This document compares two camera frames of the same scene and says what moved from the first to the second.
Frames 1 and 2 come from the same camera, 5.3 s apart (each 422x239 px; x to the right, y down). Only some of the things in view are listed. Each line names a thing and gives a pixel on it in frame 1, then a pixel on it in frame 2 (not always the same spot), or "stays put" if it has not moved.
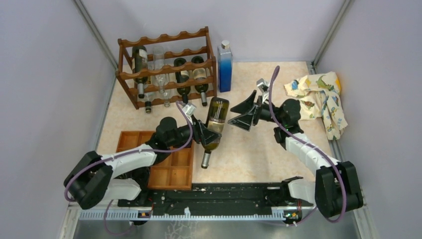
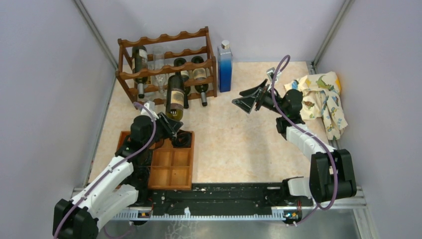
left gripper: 202,133 to 170,126
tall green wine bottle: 217,113 to 174,106
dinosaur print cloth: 318,94 stays put
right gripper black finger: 245,121 to 247,101
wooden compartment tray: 174,171 stays put
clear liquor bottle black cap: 149,97 to 143,80
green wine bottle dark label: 200,73 stays put
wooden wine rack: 167,68 stays put
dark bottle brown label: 140,62 stays put
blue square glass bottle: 225,65 stays put
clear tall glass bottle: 158,66 stays put
